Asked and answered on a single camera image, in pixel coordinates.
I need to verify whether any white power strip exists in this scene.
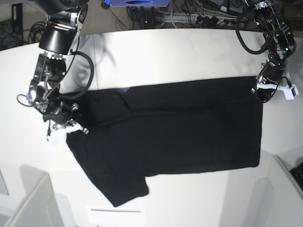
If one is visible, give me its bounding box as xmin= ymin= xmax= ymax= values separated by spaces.
xmin=158 ymin=13 xmax=237 ymax=27

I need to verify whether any white partition panel right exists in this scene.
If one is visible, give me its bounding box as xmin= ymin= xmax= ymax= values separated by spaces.
xmin=267 ymin=156 xmax=303 ymax=227

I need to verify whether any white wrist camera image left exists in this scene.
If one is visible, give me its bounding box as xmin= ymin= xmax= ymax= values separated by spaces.
xmin=46 ymin=124 xmax=81 ymax=145

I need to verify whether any white partition panel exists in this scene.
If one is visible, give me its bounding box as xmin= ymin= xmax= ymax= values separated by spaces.
xmin=267 ymin=156 xmax=303 ymax=227
xmin=4 ymin=173 xmax=67 ymax=227

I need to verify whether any blue box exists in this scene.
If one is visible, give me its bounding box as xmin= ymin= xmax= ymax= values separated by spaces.
xmin=105 ymin=0 xmax=170 ymax=7

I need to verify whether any black coiled cable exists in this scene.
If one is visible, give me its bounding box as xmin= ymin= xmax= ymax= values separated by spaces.
xmin=27 ymin=21 xmax=48 ymax=44

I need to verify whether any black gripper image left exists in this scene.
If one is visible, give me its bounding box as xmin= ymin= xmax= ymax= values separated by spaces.
xmin=43 ymin=102 xmax=89 ymax=134

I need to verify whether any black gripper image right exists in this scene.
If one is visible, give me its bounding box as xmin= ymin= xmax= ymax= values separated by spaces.
xmin=251 ymin=63 xmax=285 ymax=103

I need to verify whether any black T-shirt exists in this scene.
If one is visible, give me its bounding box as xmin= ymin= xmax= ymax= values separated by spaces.
xmin=66 ymin=77 xmax=263 ymax=207

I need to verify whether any black cabinet edge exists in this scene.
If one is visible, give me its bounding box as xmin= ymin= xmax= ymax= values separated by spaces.
xmin=11 ymin=3 xmax=24 ymax=45

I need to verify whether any white partition panel left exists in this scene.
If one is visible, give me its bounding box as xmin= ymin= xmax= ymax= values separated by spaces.
xmin=4 ymin=173 xmax=67 ymax=227

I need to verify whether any black keyboard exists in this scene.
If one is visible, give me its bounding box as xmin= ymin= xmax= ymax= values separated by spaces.
xmin=290 ymin=163 xmax=303 ymax=189

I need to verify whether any white table slot plate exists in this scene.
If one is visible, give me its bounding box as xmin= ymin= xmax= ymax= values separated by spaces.
xmin=90 ymin=208 xmax=141 ymax=213

